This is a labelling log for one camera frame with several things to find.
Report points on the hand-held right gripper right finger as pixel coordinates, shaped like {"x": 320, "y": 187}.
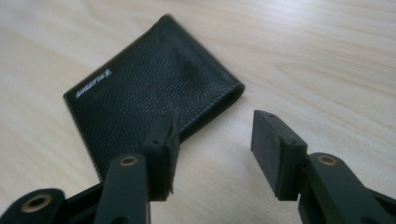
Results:
{"x": 277, "y": 155}

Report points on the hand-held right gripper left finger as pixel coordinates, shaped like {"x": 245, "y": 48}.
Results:
{"x": 162, "y": 155}

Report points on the black leather wallet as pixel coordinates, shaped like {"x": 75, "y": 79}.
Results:
{"x": 149, "y": 81}

